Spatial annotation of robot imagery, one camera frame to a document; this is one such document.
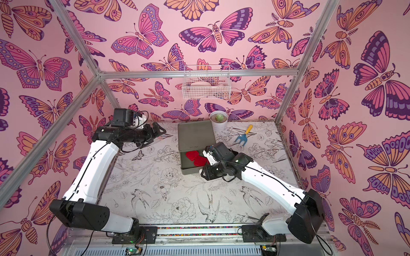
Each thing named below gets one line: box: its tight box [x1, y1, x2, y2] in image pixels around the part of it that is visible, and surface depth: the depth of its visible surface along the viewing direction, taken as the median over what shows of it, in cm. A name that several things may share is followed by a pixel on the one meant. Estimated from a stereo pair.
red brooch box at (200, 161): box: [193, 155, 210, 167], surface depth 81 cm
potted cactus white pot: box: [209, 109, 229, 133], surface depth 111 cm
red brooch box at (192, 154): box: [185, 150, 200, 162], surface depth 84 cm
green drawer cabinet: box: [177, 120, 217, 175], surface depth 85 cm
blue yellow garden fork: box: [234, 124, 254, 147], surface depth 114 cm
